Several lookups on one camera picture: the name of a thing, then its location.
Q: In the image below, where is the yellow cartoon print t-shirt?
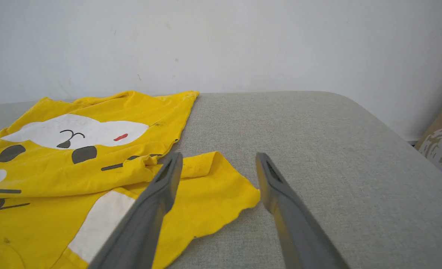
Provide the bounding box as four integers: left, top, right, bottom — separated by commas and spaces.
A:
0, 90, 261, 269

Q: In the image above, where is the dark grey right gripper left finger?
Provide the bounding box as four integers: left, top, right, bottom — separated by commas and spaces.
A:
88, 151, 184, 269

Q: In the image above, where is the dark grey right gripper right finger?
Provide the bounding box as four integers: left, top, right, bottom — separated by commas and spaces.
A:
255, 152, 351, 269

